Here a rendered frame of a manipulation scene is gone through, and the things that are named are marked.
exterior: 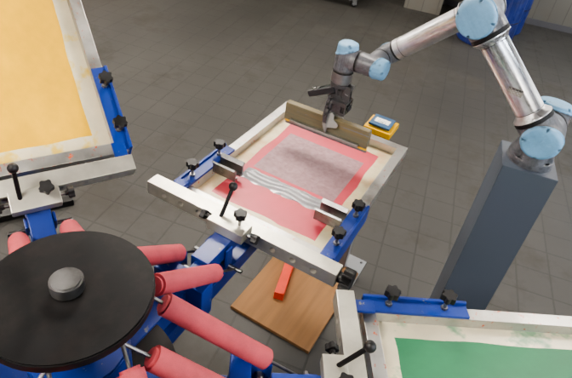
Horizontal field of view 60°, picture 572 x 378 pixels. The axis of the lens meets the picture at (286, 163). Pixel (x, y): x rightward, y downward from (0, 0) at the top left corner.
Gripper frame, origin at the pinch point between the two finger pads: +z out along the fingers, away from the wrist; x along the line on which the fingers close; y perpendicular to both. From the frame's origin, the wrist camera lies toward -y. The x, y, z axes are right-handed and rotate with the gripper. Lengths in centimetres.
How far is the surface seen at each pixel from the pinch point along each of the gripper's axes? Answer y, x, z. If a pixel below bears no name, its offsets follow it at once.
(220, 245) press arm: 1, -72, 5
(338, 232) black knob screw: 28, -49, 3
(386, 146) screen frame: 20.7, 20.1, 11.2
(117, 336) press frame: 14, -123, -23
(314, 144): -5.4, 5.2, 13.4
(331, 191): 13.5, -18.7, 13.6
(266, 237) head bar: 10, -62, 5
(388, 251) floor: 30, 69, 109
